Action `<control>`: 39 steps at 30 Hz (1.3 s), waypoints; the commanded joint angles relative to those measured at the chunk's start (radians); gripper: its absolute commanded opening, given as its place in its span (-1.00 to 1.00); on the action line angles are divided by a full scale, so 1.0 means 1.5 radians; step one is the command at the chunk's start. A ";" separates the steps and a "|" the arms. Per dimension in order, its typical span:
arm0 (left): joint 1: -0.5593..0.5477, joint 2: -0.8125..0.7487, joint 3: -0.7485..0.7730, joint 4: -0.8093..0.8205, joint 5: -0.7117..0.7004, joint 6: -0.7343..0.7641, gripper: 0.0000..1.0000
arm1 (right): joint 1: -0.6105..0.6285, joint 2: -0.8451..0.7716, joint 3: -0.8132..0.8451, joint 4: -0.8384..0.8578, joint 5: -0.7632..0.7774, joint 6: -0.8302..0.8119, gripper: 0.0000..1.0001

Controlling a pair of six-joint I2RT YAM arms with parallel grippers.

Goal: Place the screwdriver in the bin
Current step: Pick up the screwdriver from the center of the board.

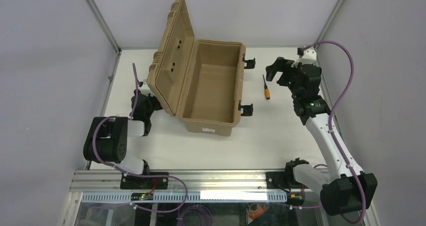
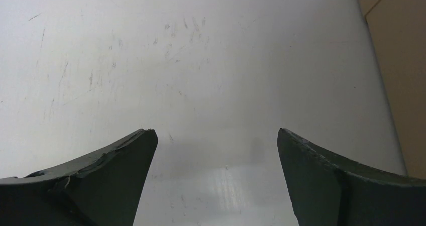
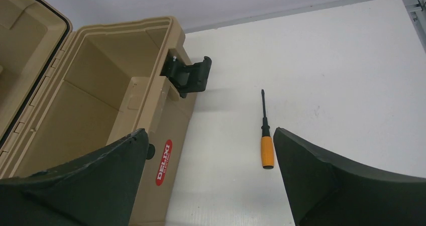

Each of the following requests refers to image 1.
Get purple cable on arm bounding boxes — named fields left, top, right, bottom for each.
left=91, top=63, right=214, bottom=226
left=283, top=40, right=367, bottom=225

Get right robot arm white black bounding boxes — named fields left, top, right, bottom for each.
left=265, top=48, right=378, bottom=216

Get orange object under table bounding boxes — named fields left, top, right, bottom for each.
left=247, top=203, right=269, bottom=220

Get aluminium mounting rail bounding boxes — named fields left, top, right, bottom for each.
left=69, top=169, right=273, bottom=192

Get white slotted cable duct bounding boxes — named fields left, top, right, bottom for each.
left=81, top=190, right=287, bottom=204

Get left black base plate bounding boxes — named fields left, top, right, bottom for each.
left=120, top=171, right=169, bottom=190

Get orange handled screwdriver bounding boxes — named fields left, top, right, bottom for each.
left=262, top=74, right=271, bottom=100

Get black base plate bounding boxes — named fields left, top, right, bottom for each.
left=120, top=171, right=169, bottom=190
left=265, top=171, right=302, bottom=190

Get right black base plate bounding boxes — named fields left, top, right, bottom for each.
left=265, top=171, right=302, bottom=190

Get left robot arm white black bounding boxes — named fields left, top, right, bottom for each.
left=83, top=82, right=162, bottom=176

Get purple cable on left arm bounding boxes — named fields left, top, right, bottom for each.
left=91, top=63, right=214, bottom=226

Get tan plastic tool case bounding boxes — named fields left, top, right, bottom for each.
left=147, top=0, right=256, bottom=137

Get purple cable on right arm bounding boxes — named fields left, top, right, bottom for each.
left=283, top=40, right=367, bottom=225

